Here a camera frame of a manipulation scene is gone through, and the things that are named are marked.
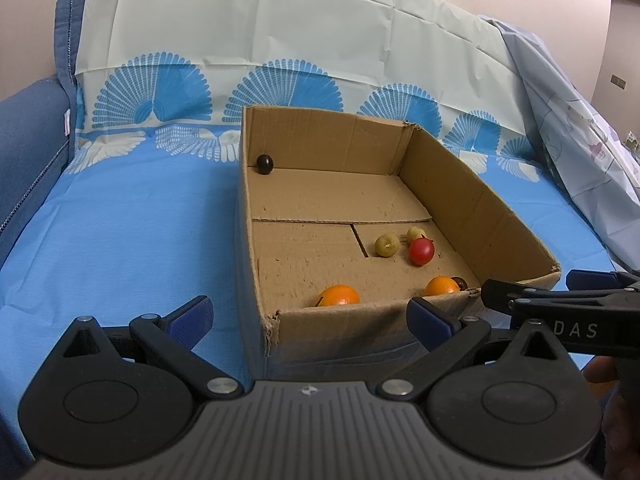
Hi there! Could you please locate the small orange fruit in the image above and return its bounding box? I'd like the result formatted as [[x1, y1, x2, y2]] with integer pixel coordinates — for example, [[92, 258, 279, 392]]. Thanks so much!
[[318, 284, 361, 309], [424, 275, 461, 297]]

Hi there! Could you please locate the blue white printed cloth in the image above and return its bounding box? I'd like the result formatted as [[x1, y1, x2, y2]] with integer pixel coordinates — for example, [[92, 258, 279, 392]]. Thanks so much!
[[0, 0, 640, 393]]

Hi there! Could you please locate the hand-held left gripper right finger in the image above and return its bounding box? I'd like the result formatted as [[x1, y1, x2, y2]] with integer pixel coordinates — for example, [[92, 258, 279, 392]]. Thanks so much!
[[375, 297, 576, 401]]

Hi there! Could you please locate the person's right hand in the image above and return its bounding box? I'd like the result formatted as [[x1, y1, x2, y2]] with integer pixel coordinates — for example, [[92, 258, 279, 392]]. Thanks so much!
[[583, 355, 640, 480]]

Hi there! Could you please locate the red cherry tomato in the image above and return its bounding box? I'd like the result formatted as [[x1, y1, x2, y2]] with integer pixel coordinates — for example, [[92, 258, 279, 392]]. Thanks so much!
[[409, 237, 435, 267]]

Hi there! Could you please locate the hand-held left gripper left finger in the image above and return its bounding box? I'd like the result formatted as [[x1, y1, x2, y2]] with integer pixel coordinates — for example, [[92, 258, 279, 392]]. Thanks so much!
[[48, 296, 246, 401]]

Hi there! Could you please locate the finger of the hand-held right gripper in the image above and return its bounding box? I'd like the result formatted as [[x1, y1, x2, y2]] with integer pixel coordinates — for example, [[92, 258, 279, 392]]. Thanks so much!
[[480, 278, 640, 313], [566, 269, 640, 291]]

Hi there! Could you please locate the blue fabric sofa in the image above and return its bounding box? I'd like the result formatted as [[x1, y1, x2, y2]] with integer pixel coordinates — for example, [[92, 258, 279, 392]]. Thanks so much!
[[0, 0, 90, 263]]

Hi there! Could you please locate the pale blue patterned sheet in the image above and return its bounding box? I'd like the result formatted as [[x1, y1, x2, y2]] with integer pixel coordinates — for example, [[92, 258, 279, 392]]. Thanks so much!
[[479, 14, 640, 272]]

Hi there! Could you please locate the brown cardboard box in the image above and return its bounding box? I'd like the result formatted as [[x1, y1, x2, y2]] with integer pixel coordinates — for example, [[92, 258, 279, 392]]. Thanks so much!
[[235, 104, 562, 379]]

